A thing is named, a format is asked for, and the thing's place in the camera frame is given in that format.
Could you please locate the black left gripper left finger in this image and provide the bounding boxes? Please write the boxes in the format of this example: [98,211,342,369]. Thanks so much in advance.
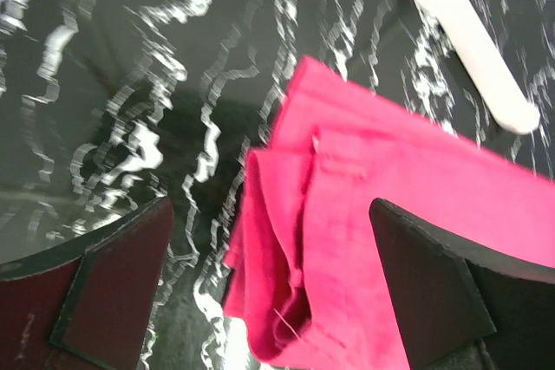
[1,197,173,369]

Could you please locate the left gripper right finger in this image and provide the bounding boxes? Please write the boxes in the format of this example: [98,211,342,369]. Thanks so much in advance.
[369,198,554,369]

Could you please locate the pink trousers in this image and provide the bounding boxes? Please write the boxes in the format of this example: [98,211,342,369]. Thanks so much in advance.
[221,54,555,370]

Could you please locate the silver white clothes rack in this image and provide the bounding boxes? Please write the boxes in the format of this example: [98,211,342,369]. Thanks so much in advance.
[414,0,540,135]

